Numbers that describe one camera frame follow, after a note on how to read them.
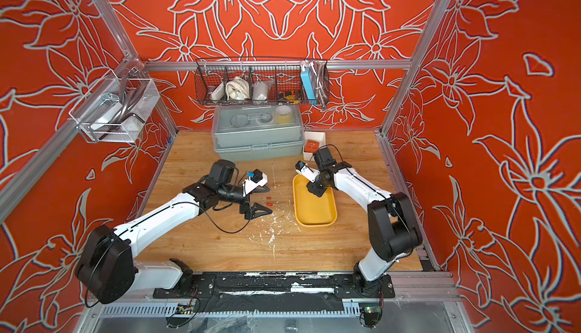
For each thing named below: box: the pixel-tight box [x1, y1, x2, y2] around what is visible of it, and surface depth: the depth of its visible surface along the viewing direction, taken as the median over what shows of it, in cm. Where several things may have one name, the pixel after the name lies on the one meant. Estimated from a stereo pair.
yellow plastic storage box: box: [292, 174, 339, 228], surface depth 91 cm
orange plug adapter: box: [304, 139, 321, 153], surface depth 107 cm
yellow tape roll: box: [275, 105, 293, 125], surface depth 102 cm
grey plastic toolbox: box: [211, 103, 305, 162], surface depth 100 cm
